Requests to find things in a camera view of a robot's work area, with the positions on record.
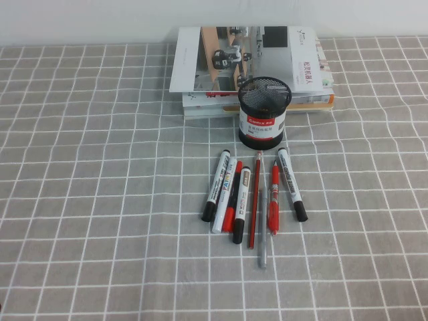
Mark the long black-capped white marker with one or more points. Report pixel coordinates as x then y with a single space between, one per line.
215 187
291 184

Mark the black mesh pen holder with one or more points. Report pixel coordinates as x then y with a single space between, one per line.
261 133

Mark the red retractable pen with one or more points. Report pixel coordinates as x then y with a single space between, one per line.
274 200

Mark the grey pen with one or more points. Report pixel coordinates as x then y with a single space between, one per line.
263 247

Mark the white thin book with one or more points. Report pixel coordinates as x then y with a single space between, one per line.
200 113

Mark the red pencil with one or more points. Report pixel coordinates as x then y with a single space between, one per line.
255 194

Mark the short black-capped white marker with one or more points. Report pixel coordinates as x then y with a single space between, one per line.
240 207

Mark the white paint marker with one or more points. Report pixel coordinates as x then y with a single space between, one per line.
219 217

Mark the red and black marker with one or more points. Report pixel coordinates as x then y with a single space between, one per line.
229 219

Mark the white book with red print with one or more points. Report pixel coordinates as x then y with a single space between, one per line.
200 98

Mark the white robot photo magazine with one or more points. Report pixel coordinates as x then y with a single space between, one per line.
187 67

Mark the book with orange spine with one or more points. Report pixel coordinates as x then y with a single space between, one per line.
311 106

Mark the grey checked tablecloth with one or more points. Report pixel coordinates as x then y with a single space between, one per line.
100 200

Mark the white book with green print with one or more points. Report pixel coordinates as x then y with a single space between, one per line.
326 75

